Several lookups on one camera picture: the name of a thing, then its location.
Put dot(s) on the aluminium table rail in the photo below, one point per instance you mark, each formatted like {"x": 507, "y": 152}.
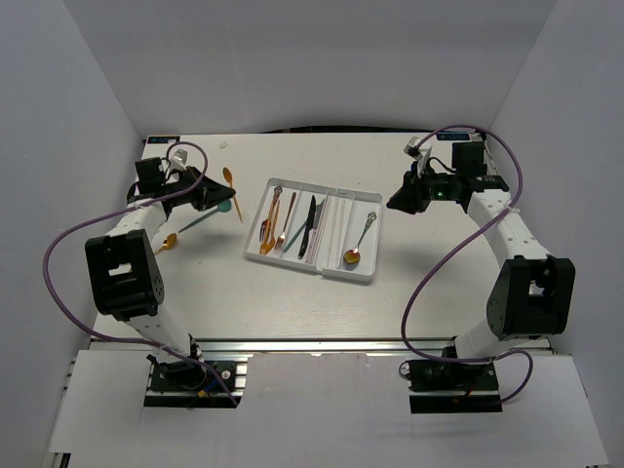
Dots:
{"x": 230, "y": 346}

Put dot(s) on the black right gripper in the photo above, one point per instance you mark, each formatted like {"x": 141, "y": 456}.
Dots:
{"x": 404, "y": 201}

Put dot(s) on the orange plastic fork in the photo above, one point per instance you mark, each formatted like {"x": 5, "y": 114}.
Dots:
{"x": 271, "y": 239}
{"x": 267, "y": 225}

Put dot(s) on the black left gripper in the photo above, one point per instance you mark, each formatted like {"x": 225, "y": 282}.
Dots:
{"x": 210, "y": 193}

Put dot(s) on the teal plastic spoon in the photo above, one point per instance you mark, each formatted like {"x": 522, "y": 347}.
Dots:
{"x": 222, "y": 208}

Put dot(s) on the black knife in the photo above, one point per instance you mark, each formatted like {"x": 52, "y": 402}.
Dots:
{"x": 310, "y": 219}

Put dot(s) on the teal plastic knife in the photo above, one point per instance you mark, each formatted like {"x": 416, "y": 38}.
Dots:
{"x": 301, "y": 230}

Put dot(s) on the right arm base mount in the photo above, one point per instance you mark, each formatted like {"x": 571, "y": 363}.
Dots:
{"x": 439, "y": 383}

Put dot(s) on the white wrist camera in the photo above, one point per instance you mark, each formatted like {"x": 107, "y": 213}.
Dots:
{"x": 178, "y": 159}
{"x": 420, "y": 151}

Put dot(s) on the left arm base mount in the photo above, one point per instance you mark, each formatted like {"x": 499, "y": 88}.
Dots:
{"x": 181, "y": 385}

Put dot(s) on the white divided cutlery tray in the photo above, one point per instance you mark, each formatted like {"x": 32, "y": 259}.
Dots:
{"x": 362, "y": 203}

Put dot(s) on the gold metal spoon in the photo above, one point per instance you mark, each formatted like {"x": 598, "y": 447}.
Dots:
{"x": 168, "y": 244}

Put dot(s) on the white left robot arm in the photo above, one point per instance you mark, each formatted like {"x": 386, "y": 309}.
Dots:
{"x": 126, "y": 281}

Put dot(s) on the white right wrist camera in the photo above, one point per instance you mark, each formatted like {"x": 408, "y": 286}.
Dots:
{"x": 420, "y": 151}

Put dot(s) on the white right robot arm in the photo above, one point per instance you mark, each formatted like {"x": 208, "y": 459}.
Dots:
{"x": 531, "y": 296}

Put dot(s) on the rose gold metal fork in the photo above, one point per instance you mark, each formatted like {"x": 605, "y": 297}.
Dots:
{"x": 282, "y": 238}

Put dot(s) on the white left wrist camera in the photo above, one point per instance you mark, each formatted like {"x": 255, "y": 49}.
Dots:
{"x": 178, "y": 159}

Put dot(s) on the white chopstick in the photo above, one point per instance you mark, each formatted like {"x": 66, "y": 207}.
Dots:
{"x": 321, "y": 231}

